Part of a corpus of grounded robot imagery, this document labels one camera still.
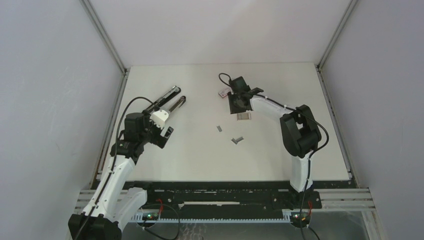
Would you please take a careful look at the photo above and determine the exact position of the red staple box tray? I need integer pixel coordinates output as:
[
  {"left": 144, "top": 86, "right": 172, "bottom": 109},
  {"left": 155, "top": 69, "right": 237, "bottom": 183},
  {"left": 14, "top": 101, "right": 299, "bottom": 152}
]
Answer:
[{"left": 236, "top": 112, "right": 252, "bottom": 121}]

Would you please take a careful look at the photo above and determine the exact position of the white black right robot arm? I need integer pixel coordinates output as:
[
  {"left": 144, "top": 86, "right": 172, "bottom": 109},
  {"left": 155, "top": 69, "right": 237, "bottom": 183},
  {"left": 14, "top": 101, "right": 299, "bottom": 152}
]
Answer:
[{"left": 226, "top": 76, "right": 322, "bottom": 208}]

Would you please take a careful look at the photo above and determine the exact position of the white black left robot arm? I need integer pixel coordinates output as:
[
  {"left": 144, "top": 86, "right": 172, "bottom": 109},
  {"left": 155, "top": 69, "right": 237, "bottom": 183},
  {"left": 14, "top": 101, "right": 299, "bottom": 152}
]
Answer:
[{"left": 68, "top": 109, "right": 173, "bottom": 240}]

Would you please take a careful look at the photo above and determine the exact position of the aluminium frame rail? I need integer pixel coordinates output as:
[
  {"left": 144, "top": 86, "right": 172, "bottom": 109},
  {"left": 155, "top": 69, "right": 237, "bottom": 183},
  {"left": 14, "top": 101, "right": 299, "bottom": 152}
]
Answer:
[{"left": 74, "top": 189, "right": 377, "bottom": 223}]

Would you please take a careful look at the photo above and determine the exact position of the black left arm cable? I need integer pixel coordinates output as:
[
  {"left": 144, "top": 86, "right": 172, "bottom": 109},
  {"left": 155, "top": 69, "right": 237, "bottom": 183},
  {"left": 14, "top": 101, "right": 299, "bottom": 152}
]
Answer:
[{"left": 72, "top": 96, "right": 155, "bottom": 240}]

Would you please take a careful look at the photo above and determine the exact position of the black stapler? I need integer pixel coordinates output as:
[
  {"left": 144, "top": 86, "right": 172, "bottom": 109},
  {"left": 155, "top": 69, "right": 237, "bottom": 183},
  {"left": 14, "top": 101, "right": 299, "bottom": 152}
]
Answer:
[{"left": 144, "top": 85, "right": 181, "bottom": 113}]

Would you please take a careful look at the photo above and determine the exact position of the red white staple box sleeve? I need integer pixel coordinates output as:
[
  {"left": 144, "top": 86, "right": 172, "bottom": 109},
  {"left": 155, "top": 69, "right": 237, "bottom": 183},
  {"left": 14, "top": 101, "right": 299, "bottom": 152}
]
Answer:
[{"left": 218, "top": 88, "right": 231, "bottom": 99}]

